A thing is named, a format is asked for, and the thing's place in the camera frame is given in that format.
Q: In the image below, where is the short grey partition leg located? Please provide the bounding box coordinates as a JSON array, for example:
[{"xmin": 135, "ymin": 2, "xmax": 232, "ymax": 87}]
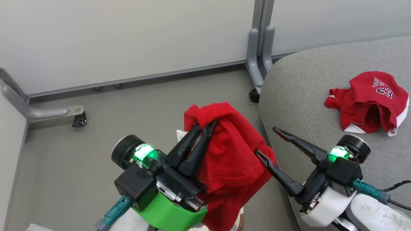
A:
[{"xmin": 261, "ymin": 0, "xmax": 276, "ymax": 76}]

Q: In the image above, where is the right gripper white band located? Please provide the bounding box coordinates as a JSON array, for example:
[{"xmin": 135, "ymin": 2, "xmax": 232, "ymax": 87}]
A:
[{"xmin": 255, "ymin": 127, "xmax": 371, "ymax": 228}]

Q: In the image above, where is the red basketball jersey white trim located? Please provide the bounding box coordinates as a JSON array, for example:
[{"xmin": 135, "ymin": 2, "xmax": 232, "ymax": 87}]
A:
[{"xmin": 324, "ymin": 71, "xmax": 410, "ymax": 137}]

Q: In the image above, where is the twisted black cable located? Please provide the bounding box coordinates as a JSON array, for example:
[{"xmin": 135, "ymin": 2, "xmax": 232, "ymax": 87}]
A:
[{"xmin": 381, "ymin": 180, "xmax": 411, "ymax": 192}]

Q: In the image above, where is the black caster with metal bracket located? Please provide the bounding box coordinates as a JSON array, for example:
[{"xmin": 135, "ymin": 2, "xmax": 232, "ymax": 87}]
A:
[{"xmin": 71, "ymin": 112, "xmax": 87, "ymax": 128}]

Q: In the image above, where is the tall grey partition leg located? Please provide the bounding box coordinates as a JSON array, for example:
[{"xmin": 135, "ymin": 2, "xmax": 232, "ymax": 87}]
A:
[{"xmin": 246, "ymin": 0, "xmax": 266, "ymax": 95}]

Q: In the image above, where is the long grey partition leg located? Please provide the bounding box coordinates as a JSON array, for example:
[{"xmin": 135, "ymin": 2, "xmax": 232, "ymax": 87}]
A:
[{"xmin": 0, "ymin": 68, "xmax": 85, "ymax": 124}]

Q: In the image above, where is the plain red shirt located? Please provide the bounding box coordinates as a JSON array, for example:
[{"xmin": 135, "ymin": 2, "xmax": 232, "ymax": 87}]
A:
[{"xmin": 184, "ymin": 102, "xmax": 277, "ymax": 231}]

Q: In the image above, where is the right camera cable teal plug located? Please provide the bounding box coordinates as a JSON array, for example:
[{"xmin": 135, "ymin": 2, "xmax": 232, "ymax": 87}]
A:
[{"xmin": 353, "ymin": 179, "xmax": 411, "ymax": 211}]

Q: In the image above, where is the white tape strip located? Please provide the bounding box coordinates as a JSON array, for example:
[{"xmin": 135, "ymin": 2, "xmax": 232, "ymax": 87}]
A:
[{"xmin": 26, "ymin": 223, "xmax": 55, "ymax": 231}]

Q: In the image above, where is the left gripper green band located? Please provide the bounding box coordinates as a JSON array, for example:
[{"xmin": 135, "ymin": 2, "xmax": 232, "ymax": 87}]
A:
[{"xmin": 111, "ymin": 120, "xmax": 218, "ymax": 231}]

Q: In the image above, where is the grey fabric sofa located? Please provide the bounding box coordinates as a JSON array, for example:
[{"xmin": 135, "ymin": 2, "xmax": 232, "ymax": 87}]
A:
[{"xmin": 258, "ymin": 36, "xmax": 411, "ymax": 231}]

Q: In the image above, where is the round black caster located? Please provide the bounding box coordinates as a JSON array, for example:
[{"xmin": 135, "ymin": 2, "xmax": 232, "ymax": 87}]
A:
[{"xmin": 248, "ymin": 88, "xmax": 261, "ymax": 104}]

